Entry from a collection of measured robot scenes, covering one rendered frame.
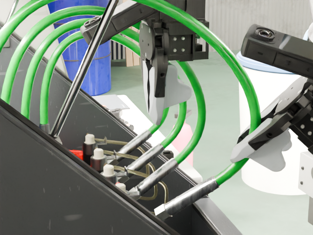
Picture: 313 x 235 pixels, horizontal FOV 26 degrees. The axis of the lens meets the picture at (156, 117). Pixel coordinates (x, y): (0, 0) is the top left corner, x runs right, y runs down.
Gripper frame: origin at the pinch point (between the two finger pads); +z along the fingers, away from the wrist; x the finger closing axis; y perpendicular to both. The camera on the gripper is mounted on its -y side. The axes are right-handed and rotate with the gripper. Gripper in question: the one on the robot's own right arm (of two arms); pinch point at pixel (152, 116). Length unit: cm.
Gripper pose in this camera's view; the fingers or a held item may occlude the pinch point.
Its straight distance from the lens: 97.5
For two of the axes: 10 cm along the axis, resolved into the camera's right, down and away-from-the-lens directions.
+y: 9.6, -0.8, 2.6
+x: -2.7, -2.8, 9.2
